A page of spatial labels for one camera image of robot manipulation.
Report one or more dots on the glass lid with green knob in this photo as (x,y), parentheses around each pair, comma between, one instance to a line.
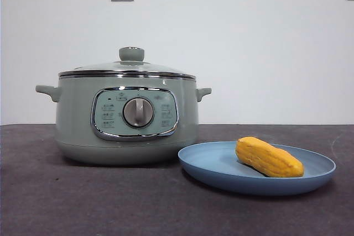
(130,66)

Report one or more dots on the yellow corn cob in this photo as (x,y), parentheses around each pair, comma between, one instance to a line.
(268,158)

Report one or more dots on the blue round plate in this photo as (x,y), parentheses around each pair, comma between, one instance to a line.
(221,175)

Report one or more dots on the pale green electric steamer pot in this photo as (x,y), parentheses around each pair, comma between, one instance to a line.
(77,114)

